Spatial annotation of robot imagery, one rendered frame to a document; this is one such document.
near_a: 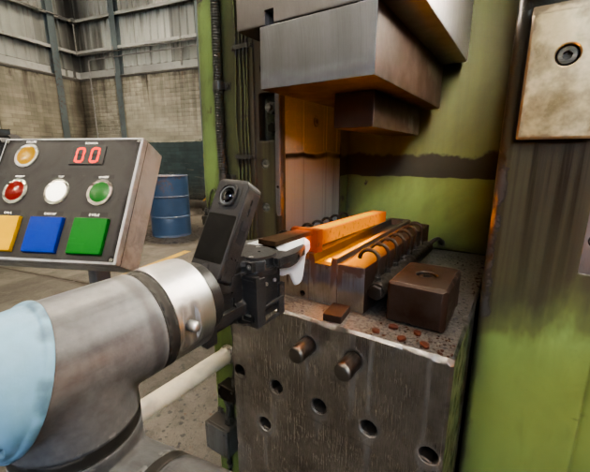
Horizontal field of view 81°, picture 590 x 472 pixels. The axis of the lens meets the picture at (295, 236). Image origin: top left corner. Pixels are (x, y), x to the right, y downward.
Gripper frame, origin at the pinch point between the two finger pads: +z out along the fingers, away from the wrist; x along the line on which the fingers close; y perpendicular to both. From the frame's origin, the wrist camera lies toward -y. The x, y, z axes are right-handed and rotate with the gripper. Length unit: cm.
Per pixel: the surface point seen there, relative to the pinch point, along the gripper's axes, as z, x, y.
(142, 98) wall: 463, -724, -133
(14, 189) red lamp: -13, -64, -5
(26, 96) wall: 296, -886, -132
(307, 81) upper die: 7.8, -3.2, -22.6
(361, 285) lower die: 7.4, 7.1, 8.3
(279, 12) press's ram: 7.9, -8.3, -33.1
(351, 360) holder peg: -0.7, 9.3, 16.3
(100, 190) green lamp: -4.0, -45.6, -4.9
